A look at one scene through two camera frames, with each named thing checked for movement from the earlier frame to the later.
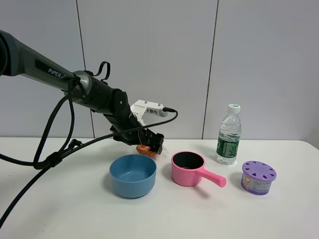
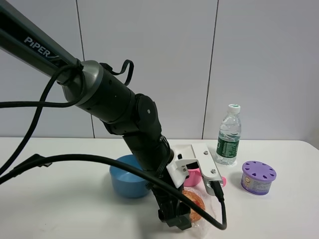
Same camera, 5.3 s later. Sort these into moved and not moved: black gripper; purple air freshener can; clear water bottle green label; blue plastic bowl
Moved: black gripper
Not moved: purple air freshener can; blue plastic bowl; clear water bottle green label
